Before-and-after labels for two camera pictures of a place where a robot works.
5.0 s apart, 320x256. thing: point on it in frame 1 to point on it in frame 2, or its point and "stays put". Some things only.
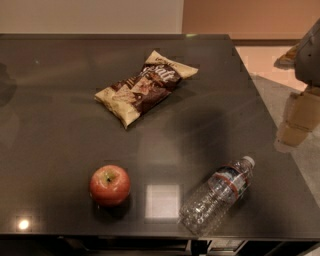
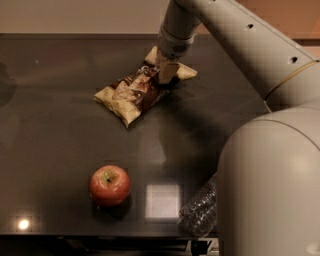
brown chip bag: x=153 y=81 stays put
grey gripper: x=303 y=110 to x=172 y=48
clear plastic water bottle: x=209 y=203 stays put
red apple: x=109 y=184 stays put
